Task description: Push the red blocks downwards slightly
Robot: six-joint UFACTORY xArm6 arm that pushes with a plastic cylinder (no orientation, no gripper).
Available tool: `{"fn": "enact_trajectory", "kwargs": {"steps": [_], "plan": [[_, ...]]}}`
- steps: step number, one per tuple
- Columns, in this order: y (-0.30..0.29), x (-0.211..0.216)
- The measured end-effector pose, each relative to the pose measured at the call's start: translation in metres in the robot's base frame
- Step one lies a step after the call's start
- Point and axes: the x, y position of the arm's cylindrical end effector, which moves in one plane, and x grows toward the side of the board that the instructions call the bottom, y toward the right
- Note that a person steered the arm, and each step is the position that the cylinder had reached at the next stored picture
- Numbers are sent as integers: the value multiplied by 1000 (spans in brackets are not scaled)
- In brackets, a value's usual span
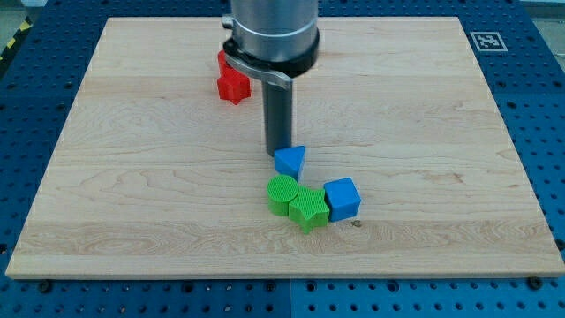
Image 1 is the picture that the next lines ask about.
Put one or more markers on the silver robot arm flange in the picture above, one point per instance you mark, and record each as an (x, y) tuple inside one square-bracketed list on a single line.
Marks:
[(272, 41)]

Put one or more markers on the red block behind arm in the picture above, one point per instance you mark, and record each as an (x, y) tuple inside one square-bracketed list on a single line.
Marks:
[(224, 68)]

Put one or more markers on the blue triangle block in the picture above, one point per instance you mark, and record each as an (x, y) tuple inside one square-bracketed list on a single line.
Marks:
[(290, 161)]

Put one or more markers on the green cylinder block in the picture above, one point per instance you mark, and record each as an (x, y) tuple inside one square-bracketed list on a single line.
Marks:
[(281, 191)]

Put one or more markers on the green star block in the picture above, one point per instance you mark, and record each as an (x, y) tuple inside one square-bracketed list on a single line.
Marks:
[(309, 209)]

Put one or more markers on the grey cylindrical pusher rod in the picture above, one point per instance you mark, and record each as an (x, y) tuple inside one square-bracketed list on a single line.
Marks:
[(277, 105)]

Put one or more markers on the blue cube block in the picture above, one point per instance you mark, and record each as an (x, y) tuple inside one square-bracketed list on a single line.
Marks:
[(342, 198)]

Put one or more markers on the red star block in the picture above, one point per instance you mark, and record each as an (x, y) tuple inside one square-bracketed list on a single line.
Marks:
[(234, 88)]

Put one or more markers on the wooden board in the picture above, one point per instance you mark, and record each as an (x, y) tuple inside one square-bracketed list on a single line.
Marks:
[(155, 177)]

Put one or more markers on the white fiducial marker tag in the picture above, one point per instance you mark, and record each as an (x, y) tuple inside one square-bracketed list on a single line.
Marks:
[(486, 41)]

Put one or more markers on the yellow black hazard tape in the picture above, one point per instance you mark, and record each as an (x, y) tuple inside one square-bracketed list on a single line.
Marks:
[(14, 44)]

